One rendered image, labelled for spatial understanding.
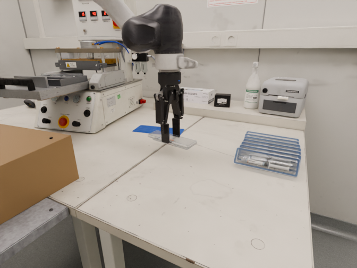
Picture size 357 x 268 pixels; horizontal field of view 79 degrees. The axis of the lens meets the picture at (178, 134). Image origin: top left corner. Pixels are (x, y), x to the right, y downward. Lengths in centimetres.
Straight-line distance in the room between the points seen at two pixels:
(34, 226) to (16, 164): 14
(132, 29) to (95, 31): 78
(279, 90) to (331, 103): 40
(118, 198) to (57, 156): 19
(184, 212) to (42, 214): 33
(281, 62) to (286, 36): 14
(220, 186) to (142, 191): 21
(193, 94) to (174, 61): 71
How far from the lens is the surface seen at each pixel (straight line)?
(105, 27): 140
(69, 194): 66
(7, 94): 102
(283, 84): 117
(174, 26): 68
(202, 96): 135
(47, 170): 65
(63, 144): 65
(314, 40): 139
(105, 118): 110
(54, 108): 119
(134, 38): 67
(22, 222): 62
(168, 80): 69
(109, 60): 126
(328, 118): 150
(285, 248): 51
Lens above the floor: 110
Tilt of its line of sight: 21 degrees down
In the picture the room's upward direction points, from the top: straight up
